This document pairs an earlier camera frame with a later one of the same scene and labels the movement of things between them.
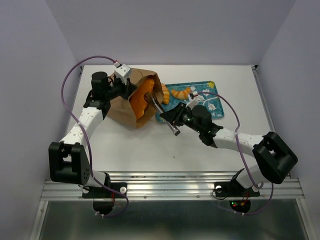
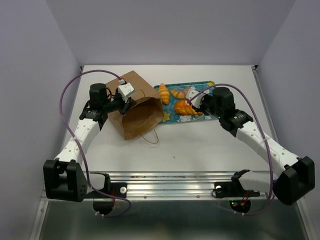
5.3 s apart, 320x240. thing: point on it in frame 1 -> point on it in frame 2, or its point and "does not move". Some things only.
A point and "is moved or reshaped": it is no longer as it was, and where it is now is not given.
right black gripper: (175, 114) -> (204, 99)
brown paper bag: (138, 74) -> (148, 109)
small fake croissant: (166, 94) does not move
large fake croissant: (138, 103) is moved or reshaped
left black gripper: (128, 88) -> (126, 106)
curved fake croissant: (181, 94) does not move
